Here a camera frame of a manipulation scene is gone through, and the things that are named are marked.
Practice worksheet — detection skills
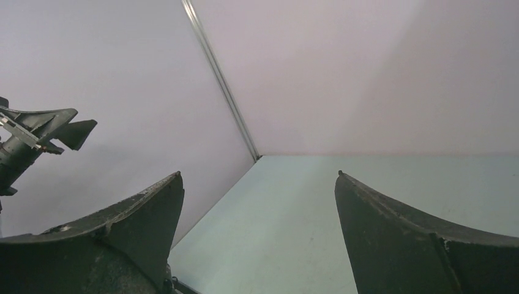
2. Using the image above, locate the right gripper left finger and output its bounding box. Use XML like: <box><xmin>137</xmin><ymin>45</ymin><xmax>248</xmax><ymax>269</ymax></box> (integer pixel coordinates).
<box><xmin>1</xmin><ymin>171</ymin><xmax>185</xmax><ymax>293</ymax></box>

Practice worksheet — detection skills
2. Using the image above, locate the left aluminium frame post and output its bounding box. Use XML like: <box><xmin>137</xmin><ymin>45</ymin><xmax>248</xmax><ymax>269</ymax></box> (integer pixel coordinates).
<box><xmin>181</xmin><ymin>0</ymin><xmax>262</xmax><ymax>162</ymax></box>

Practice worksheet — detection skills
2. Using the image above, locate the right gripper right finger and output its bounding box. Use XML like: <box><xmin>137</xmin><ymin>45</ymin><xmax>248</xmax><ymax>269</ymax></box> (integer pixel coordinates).
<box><xmin>334</xmin><ymin>171</ymin><xmax>518</xmax><ymax>293</ymax></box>

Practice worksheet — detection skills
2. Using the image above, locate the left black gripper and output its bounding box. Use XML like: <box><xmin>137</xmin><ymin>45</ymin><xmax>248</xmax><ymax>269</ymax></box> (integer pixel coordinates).
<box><xmin>1</xmin><ymin>97</ymin><xmax>98</xmax><ymax>196</ymax></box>

